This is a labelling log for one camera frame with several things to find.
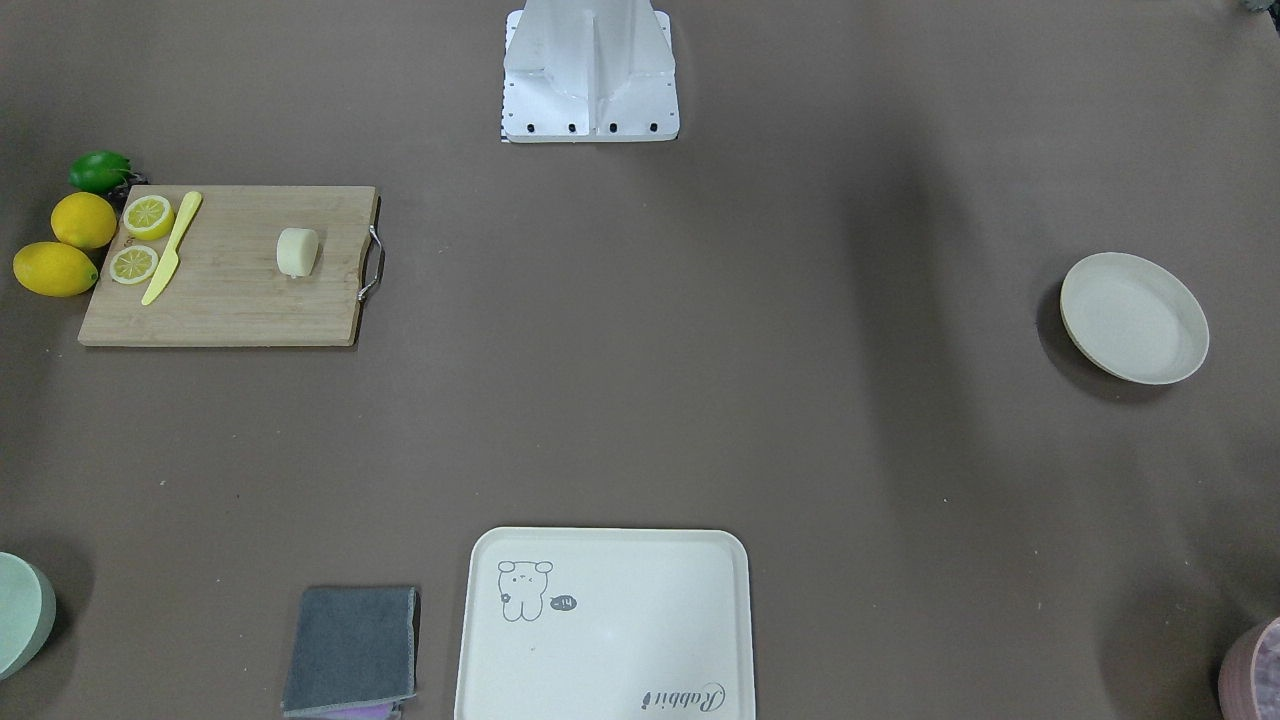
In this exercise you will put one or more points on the cream round plate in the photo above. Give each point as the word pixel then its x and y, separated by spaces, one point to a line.
pixel 1134 319

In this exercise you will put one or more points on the pink ice bucket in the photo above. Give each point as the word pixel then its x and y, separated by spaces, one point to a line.
pixel 1249 675

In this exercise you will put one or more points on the green lime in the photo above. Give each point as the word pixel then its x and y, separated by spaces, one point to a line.
pixel 99 171

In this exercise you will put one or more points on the lemon half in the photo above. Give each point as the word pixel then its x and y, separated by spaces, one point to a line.
pixel 134 264
pixel 149 218

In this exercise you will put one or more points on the whole yellow lemon round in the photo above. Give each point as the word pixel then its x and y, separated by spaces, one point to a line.
pixel 83 220

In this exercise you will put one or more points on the grey folded cloth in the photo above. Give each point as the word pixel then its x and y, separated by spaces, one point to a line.
pixel 354 653

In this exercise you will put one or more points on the lemon half upper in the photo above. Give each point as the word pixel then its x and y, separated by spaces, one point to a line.
pixel 149 218

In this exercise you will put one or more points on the white rabbit tray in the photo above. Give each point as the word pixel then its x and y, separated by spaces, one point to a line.
pixel 602 623

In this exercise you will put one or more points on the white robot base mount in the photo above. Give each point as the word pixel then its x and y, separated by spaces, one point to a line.
pixel 589 72

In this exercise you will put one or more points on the pale cylindrical bun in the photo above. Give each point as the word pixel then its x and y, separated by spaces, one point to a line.
pixel 296 251

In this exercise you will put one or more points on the yellow plastic knife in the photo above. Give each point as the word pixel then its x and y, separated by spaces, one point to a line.
pixel 169 261

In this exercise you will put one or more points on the mint green bowl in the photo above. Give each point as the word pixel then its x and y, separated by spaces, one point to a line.
pixel 28 610

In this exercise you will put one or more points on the dark grapes bunch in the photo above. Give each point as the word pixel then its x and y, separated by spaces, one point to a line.
pixel 133 179

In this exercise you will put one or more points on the lemon half lower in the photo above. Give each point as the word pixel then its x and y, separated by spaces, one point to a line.
pixel 134 264

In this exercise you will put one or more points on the whole yellow lemon oval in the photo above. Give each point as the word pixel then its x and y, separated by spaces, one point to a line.
pixel 54 269

